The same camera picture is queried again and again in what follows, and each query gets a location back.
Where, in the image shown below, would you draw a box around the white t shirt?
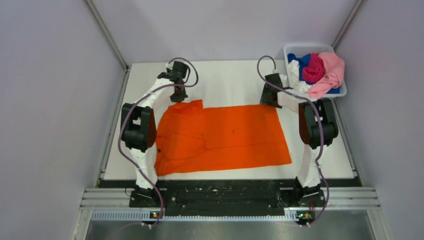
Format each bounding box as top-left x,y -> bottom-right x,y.
287,60 -> 311,94

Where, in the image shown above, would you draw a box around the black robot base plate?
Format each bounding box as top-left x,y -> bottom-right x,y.
97,177 -> 362,218

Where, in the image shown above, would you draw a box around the aluminium frame rail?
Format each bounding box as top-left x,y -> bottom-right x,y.
72,187 -> 392,240

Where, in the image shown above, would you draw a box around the orange t shirt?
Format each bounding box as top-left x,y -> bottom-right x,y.
154,100 -> 292,176

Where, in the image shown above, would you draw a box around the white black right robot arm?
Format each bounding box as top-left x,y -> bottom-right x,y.
260,73 -> 339,206

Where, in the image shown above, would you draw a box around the blue t shirt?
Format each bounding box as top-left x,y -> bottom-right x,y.
287,52 -> 341,95

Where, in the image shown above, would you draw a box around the white plastic laundry basket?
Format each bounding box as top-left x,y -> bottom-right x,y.
283,43 -> 347,98

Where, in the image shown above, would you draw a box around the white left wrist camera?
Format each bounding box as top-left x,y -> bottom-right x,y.
165,62 -> 173,71

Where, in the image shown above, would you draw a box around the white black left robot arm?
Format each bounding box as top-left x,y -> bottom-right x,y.
118,57 -> 191,208

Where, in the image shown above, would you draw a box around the magenta t shirt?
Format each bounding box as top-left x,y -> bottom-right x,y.
302,53 -> 325,84

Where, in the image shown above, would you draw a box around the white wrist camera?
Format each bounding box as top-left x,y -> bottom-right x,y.
165,62 -> 173,71
278,73 -> 290,88

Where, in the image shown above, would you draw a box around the pink t shirt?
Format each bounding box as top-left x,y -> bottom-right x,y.
306,52 -> 345,99

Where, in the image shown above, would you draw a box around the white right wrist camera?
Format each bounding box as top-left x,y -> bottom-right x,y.
278,73 -> 290,88

